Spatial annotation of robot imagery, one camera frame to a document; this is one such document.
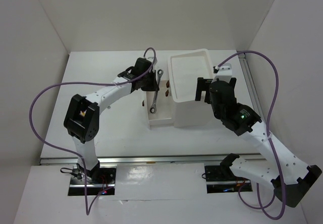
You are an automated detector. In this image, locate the long silver ratchet wrench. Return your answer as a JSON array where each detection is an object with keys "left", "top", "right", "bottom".
[{"left": 149, "top": 69, "right": 164, "bottom": 114}]

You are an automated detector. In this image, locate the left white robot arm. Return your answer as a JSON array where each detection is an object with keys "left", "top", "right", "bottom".
[{"left": 64, "top": 58, "right": 158, "bottom": 183}]

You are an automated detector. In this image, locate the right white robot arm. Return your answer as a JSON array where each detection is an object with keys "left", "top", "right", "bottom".
[{"left": 195, "top": 77, "right": 322, "bottom": 208}]

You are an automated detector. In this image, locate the white drawer cabinet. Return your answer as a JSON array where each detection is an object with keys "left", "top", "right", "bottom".
[{"left": 168, "top": 49, "right": 213, "bottom": 128}]

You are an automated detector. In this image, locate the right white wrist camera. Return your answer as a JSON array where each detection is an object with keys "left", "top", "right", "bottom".
[{"left": 213, "top": 64, "right": 233, "bottom": 83}]

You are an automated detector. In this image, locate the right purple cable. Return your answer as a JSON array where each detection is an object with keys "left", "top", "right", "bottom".
[{"left": 214, "top": 50, "right": 285, "bottom": 220}]

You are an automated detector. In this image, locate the purple cable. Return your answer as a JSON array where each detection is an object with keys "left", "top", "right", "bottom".
[
  {"left": 29, "top": 47, "right": 157, "bottom": 215},
  {"left": 214, "top": 50, "right": 285, "bottom": 220}
]

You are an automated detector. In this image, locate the right side aluminium rail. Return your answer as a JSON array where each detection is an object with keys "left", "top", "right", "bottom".
[{"left": 238, "top": 53, "right": 264, "bottom": 118}]

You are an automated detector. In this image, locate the aluminium rail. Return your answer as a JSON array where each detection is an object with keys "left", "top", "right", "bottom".
[
  {"left": 238, "top": 53, "right": 264, "bottom": 118},
  {"left": 39, "top": 154, "right": 227, "bottom": 165}
]

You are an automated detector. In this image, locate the front aluminium rail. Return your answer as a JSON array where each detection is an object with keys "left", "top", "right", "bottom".
[{"left": 39, "top": 154, "right": 227, "bottom": 165}]

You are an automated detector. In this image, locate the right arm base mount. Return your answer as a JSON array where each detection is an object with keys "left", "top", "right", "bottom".
[{"left": 201, "top": 165, "right": 253, "bottom": 194}]

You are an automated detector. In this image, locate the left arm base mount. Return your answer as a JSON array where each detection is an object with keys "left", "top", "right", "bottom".
[{"left": 60, "top": 165, "right": 117, "bottom": 196}]

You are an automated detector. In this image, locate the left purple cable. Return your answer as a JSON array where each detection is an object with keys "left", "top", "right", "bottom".
[{"left": 29, "top": 47, "right": 157, "bottom": 215}]

